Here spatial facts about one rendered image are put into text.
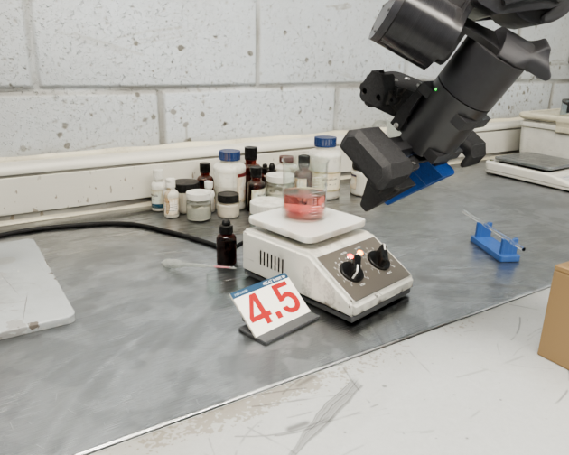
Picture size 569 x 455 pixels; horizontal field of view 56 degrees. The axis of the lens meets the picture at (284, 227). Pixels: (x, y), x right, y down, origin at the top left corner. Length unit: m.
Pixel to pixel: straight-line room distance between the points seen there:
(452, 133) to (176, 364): 0.35
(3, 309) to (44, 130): 0.45
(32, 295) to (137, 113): 0.50
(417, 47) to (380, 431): 0.33
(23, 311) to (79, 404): 0.20
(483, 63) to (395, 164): 0.11
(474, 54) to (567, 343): 0.31
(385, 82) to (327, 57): 0.80
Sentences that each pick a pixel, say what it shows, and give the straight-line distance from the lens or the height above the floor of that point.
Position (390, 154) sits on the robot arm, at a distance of 0.48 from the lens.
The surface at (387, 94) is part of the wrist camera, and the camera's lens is 0.53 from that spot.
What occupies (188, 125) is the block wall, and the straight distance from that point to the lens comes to 1.15.
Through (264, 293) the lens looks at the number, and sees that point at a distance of 0.64.
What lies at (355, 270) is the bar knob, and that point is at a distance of 0.64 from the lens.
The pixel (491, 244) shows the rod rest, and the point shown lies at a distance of 0.94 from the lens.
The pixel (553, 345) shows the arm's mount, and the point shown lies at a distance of 0.64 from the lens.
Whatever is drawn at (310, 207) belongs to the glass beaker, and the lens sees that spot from 0.70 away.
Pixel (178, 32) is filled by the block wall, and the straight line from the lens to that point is 1.14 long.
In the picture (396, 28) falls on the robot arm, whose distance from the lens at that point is 0.48.
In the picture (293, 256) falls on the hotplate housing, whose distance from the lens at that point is 0.67.
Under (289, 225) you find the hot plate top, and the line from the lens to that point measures 0.70.
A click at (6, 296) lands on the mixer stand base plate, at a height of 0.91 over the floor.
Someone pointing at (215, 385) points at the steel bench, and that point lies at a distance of 0.54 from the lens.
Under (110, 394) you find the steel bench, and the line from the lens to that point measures 0.54.
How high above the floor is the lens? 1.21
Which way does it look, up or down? 19 degrees down
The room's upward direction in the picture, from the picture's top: 1 degrees clockwise
